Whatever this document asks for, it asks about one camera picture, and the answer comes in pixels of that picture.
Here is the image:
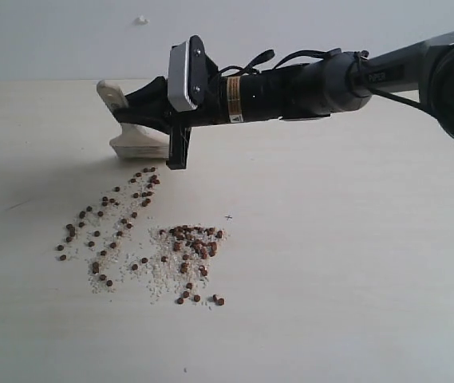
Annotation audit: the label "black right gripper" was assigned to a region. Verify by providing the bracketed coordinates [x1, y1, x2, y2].
[114, 55, 229, 170]

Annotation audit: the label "white wooden brush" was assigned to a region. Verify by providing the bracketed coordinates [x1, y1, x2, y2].
[96, 80, 169, 160]

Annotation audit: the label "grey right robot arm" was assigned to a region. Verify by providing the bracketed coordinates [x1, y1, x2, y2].
[113, 31, 454, 170]

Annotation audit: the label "scattered brown pellets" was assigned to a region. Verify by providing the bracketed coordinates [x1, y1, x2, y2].
[55, 167, 227, 307]

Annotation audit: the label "scattered white rice grains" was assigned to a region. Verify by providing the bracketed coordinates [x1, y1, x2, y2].
[61, 166, 231, 311]

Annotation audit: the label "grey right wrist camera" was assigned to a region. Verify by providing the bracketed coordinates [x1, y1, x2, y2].
[167, 35, 207, 113]

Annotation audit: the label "white lump on wall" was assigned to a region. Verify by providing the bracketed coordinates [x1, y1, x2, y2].
[135, 16, 149, 26]

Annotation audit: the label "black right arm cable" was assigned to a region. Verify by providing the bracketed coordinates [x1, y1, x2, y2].
[210, 49, 423, 109]

